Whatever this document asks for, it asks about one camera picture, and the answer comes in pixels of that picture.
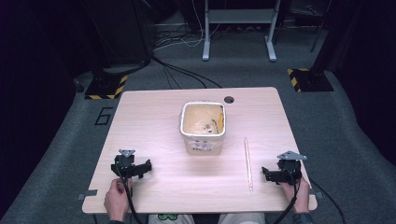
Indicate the dark cabinet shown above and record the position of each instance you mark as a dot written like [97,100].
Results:
[121,31]

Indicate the person's left hand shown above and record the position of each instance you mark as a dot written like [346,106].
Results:
[115,199]

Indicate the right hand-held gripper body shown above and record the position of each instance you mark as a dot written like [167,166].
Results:
[289,169]

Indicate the white bin with bag liner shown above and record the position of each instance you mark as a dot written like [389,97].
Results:
[202,129]

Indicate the black yellow striped base plate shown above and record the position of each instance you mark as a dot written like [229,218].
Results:
[311,80]
[106,88]

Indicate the white metal desk frame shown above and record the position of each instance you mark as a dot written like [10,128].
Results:
[238,15]

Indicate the person's light trousers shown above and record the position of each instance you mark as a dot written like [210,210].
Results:
[174,218]

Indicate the person's right hand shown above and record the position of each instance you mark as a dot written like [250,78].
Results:
[299,196]

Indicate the black stand leg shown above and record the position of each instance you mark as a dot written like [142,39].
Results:
[320,28]

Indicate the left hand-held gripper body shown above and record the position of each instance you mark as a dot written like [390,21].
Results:
[124,163]

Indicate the grey tape tab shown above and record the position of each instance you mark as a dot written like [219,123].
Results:
[88,193]
[318,195]

